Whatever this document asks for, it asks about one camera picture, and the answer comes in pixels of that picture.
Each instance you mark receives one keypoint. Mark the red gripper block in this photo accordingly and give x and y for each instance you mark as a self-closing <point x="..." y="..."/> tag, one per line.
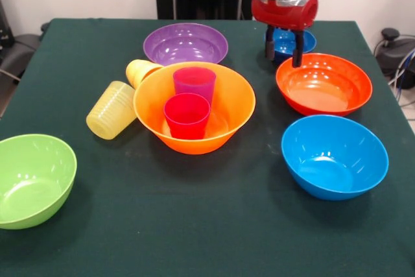
<point x="282" y="16"/>

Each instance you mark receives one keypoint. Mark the large orange plastic bowl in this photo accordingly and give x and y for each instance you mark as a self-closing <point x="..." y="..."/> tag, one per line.
<point x="236" y="95"/>

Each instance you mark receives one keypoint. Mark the purple plastic cup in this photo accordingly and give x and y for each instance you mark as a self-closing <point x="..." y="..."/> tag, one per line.
<point x="194" y="82"/>

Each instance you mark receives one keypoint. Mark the pink plastic cup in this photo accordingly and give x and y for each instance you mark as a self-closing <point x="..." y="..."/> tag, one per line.
<point x="186" y="118"/>

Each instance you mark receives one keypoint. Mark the small dark blue bowl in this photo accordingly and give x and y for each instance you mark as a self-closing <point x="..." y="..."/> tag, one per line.
<point x="285" y="45"/>

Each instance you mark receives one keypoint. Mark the red plastic bowl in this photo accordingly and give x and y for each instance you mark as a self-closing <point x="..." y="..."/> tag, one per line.
<point x="324" y="82"/>

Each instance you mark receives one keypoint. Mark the purple plastic bowl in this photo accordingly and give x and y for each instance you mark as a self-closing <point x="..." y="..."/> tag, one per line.
<point x="184" y="43"/>

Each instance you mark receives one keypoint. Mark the black office chair base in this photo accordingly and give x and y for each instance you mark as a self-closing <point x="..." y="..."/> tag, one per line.
<point x="395" y="53"/>

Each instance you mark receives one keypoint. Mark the light blue plastic bowl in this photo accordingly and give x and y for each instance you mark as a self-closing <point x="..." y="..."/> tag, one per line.
<point x="334" y="157"/>

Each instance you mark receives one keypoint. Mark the yellow plastic cup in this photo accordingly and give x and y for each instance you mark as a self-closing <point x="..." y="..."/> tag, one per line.
<point x="137" y="71"/>

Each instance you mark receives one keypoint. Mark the pale yellow ribbed cup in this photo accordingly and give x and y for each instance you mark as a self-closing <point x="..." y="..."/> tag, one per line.
<point x="110" y="111"/>

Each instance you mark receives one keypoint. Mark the dark green table cloth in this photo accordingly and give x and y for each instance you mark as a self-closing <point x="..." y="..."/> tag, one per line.
<point x="194" y="218"/>

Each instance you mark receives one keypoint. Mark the grey office chair base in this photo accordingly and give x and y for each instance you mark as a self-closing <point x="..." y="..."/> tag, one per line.
<point x="16" y="53"/>

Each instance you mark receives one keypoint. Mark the green plastic bowl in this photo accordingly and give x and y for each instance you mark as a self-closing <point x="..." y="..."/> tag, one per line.
<point x="32" y="179"/>

